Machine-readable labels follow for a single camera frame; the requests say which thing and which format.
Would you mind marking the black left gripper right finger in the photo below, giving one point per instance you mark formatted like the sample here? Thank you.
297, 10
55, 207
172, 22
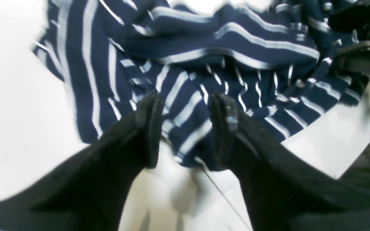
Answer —
281, 191

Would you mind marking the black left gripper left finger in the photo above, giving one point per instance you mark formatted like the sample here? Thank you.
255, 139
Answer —
87, 192

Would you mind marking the navy white striped t-shirt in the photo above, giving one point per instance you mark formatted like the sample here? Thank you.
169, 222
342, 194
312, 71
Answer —
275, 64

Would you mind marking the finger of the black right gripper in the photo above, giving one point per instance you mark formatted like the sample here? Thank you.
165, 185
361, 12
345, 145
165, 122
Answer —
354, 58

